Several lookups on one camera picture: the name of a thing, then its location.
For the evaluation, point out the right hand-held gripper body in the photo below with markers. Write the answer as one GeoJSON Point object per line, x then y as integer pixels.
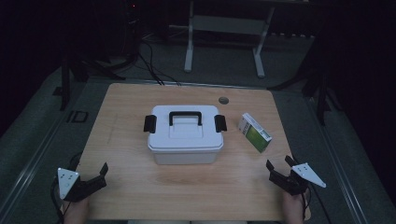
{"type": "Point", "coordinates": [295, 182]}

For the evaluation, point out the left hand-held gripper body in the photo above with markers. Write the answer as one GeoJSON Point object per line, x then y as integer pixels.
{"type": "Point", "coordinates": [73, 188]}

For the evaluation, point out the white plastic storage box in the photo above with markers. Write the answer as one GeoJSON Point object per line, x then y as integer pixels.
{"type": "Point", "coordinates": [185, 158]}

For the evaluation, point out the black floor stand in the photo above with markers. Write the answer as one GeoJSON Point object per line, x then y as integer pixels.
{"type": "Point", "coordinates": [65, 84]}
{"type": "Point", "coordinates": [320, 93]}

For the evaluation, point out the person's right hand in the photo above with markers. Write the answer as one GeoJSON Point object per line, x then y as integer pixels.
{"type": "Point", "coordinates": [294, 210]}

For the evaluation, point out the white metal stand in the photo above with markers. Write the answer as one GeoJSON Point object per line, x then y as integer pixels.
{"type": "Point", "coordinates": [229, 25]}

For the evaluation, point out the person's left hand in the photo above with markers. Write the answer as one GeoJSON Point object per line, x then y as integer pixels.
{"type": "Point", "coordinates": [76, 213]}

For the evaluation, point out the green and white carton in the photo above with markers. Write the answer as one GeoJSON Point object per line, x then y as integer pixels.
{"type": "Point", "coordinates": [256, 133]}

